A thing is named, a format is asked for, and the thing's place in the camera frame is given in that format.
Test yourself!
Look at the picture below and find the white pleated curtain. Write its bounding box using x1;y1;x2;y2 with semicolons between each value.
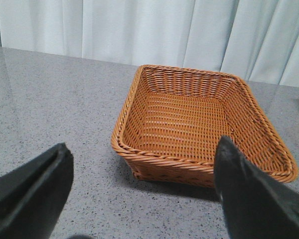
0;0;299;87

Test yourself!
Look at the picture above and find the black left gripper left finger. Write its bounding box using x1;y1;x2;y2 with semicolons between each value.
0;143;74;239

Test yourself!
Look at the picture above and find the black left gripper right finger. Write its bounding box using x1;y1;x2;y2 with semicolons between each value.
214;135;299;239

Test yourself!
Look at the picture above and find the brown wicker basket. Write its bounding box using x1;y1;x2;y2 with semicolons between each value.
111;65;299;187

